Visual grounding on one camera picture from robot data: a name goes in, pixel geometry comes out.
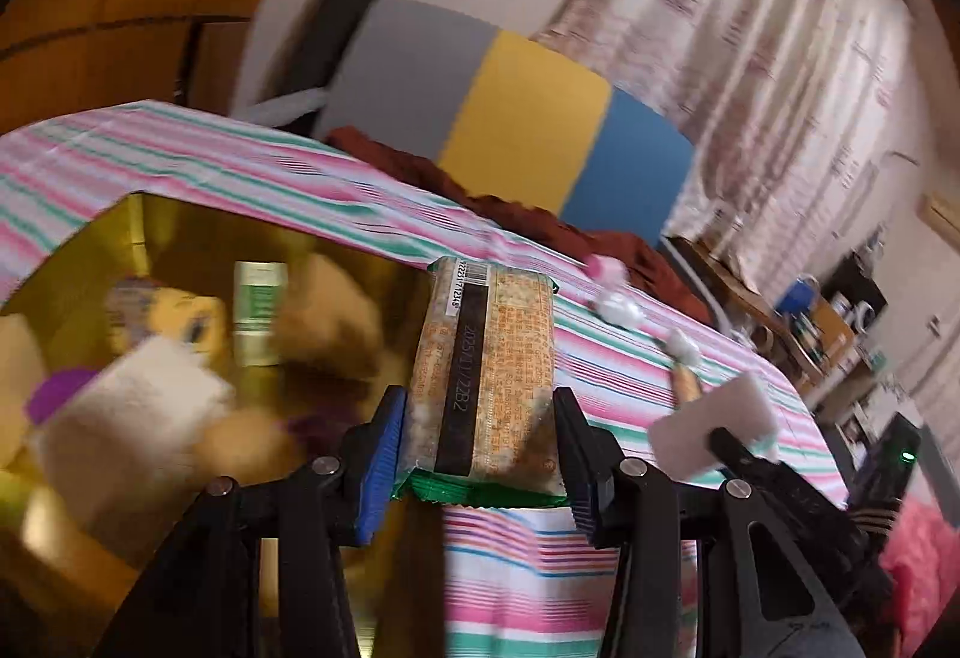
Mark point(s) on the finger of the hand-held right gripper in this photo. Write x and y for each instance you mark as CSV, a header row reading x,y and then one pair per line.
x,y
817,523

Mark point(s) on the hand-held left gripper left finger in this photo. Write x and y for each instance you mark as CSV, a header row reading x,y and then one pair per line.
x,y
375,478

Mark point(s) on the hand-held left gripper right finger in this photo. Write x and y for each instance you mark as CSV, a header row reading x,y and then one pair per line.
x,y
581,485

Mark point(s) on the white foam block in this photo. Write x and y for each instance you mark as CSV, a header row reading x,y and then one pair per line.
x,y
705,418
127,433

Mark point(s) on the orange snack packet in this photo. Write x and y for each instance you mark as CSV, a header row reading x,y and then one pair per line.
x,y
495,373

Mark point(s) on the large yellow sponge block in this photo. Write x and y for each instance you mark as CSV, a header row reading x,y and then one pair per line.
x,y
330,320

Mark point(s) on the pink cloth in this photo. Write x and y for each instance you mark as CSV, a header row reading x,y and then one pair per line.
x,y
926,568

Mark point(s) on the tan stick with white tip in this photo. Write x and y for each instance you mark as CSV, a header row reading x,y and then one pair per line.
x,y
684,358

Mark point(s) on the black shelf box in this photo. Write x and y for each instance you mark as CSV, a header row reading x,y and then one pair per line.
x,y
855,290

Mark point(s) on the green cardboard box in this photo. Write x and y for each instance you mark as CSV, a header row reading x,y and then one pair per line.
x,y
259,313

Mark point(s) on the pink plastic bottle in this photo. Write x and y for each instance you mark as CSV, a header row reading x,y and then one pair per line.
x,y
606,269

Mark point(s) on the wooden desk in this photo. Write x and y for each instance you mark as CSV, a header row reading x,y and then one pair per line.
x,y
739,301

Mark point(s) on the yellow plush toy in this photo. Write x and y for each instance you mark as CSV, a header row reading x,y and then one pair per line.
x,y
176,320

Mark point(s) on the dark red blanket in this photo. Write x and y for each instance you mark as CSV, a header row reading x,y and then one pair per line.
x,y
540,219

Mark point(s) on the purple scouring pad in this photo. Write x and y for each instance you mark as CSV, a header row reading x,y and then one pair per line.
x,y
64,395

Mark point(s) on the grey yellow blue headboard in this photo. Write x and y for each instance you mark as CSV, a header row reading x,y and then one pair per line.
x,y
540,125

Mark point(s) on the striped pink green blanket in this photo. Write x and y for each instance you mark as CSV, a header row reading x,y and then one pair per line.
x,y
225,140

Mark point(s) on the patterned beige curtain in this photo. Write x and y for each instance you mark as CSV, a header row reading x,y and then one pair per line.
x,y
750,42

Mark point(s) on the wall air conditioner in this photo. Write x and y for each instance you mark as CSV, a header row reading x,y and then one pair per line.
x,y
943,211

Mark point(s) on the black bed post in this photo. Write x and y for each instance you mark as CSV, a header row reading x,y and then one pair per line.
x,y
337,35

